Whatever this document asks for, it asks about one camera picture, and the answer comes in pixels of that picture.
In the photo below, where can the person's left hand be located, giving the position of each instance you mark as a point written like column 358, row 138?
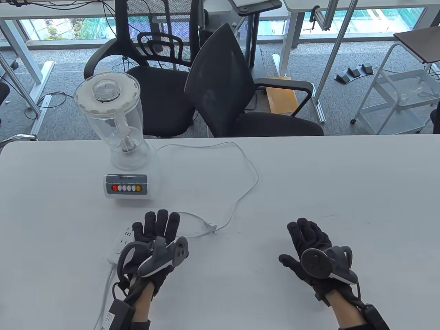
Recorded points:
column 154, row 227

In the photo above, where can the person's right hand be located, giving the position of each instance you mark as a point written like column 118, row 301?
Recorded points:
column 309, row 237

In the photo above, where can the white blender with clear jar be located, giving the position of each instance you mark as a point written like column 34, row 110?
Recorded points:
column 127, row 187

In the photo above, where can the person's right forearm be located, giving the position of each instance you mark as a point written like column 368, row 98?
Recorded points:
column 347, row 312

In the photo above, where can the person's left forearm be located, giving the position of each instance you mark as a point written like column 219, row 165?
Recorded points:
column 142, row 306

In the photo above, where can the grey right hand controller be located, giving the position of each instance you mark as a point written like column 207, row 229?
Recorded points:
column 314, row 263

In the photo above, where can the grey hand controller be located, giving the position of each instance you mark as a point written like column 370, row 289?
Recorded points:
column 314, row 263
column 158, row 261

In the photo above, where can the grey left hand controller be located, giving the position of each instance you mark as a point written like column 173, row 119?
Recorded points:
column 158, row 261

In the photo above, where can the black mesh office chair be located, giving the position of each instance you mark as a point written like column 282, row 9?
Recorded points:
column 161, row 89

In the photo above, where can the brown cardboard sheet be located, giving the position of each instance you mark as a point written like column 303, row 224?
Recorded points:
column 282, row 99

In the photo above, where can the white rolling cart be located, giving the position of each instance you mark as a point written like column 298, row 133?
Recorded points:
column 392, row 118

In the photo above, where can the chrome curved bar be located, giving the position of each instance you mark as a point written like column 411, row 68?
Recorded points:
column 20, row 136

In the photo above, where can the black plastic-back chair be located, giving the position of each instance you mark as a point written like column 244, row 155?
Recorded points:
column 220, row 79

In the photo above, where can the black foot pedal unit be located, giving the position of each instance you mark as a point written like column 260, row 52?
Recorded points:
column 352, row 73

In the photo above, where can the black round object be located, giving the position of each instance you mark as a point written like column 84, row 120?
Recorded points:
column 436, row 120

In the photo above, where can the aluminium profile bar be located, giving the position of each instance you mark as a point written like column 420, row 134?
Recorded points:
column 335, row 44

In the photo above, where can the black chair edge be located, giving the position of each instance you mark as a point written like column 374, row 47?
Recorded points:
column 3, row 94

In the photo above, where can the white desk with clamp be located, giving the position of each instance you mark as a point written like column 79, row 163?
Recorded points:
column 292, row 34

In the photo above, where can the grey stand with black column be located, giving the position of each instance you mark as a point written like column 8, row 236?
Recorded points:
column 251, row 34

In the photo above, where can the dark brown side table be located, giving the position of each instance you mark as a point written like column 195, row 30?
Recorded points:
column 419, row 44

